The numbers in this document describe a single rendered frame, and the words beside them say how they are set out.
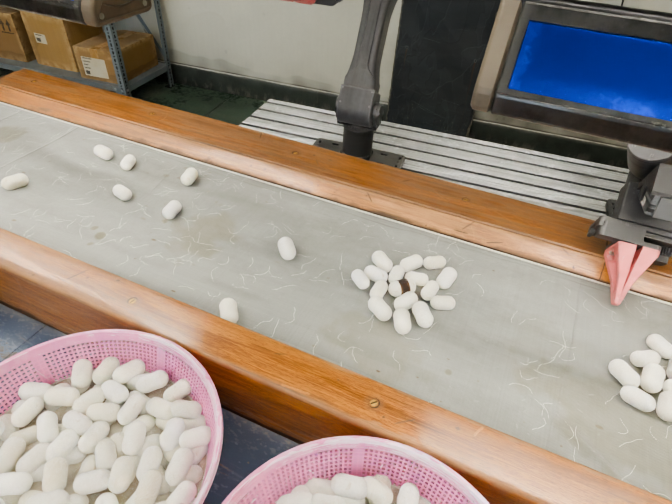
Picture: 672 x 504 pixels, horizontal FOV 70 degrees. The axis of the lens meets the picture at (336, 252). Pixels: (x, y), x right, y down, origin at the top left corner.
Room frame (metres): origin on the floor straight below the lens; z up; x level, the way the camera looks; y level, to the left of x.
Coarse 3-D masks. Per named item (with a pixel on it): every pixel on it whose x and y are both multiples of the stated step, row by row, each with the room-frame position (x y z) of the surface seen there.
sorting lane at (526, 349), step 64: (0, 128) 0.82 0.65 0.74; (64, 128) 0.84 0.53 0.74; (0, 192) 0.62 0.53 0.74; (64, 192) 0.63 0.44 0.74; (192, 192) 0.65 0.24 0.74; (256, 192) 0.66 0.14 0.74; (128, 256) 0.49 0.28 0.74; (192, 256) 0.49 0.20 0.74; (256, 256) 0.50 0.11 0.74; (320, 256) 0.51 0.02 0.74; (448, 256) 0.53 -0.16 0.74; (512, 256) 0.53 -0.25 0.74; (256, 320) 0.39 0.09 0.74; (320, 320) 0.39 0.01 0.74; (448, 320) 0.40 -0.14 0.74; (512, 320) 0.41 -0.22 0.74; (576, 320) 0.42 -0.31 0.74; (640, 320) 0.42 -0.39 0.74; (448, 384) 0.31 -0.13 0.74; (512, 384) 0.32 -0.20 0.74; (576, 384) 0.32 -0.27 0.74; (576, 448) 0.25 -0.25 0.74; (640, 448) 0.25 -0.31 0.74
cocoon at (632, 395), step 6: (624, 390) 0.31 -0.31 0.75; (630, 390) 0.30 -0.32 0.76; (636, 390) 0.30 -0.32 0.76; (624, 396) 0.30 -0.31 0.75; (630, 396) 0.30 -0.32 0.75; (636, 396) 0.30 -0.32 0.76; (642, 396) 0.30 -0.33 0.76; (648, 396) 0.30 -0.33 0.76; (630, 402) 0.30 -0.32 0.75; (636, 402) 0.29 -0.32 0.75; (642, 402) 0.29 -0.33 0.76; (648, 402) 0.29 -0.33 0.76; (654, 402) 0.29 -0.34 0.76; (642, 408) 0.29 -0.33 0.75; (648, 408) 0.29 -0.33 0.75; (654, 408) 0.29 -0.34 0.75
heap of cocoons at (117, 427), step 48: (48, 384) 0.28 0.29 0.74; (96, 384) 0.29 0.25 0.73; (144, 384) 0.29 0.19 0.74; (0, 432) 0.23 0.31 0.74; (48, 432) 0.23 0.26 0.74; (96, 432) 0.23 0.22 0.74; (144, 432) 0.24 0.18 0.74; (192, 432) 0.24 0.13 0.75; (0, 480) 0.18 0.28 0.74; (48, 480) 0.18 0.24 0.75; (96, 480) 0.19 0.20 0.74; (144, 480) 0.19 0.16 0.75; (192, 480) 0.20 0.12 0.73
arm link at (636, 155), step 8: (632, 152) 0.52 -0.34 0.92; (640, 152) 0.51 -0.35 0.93; (648, 152) 0.51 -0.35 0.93; (656, 152) 0.51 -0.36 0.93; (664, 152) 0.50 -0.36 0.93; (632, 160) 0.53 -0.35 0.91; (640, 160) 0.51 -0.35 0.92; (648, 160) 0.50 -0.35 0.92; (656, 160) 0.50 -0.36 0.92; (664, 160) 0.50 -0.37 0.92; (632, 168) 0.54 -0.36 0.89; (640, 168) 0.52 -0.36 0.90; (648, 168) 0.51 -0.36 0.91; (640, 176) 0.53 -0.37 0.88
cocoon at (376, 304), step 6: (372, 300) 0.41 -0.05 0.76; (378, 300) 0.41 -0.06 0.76; (372, 306) 0.41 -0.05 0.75; (378, 306) 0.40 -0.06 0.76; (384, 306) 0.40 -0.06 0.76; (378, 312) 0.40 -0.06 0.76; (384, 312) 0.39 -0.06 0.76; (390, 312) 0.40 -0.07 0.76; (378, 318) 0.39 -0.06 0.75; (384, 318) 0.39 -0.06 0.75
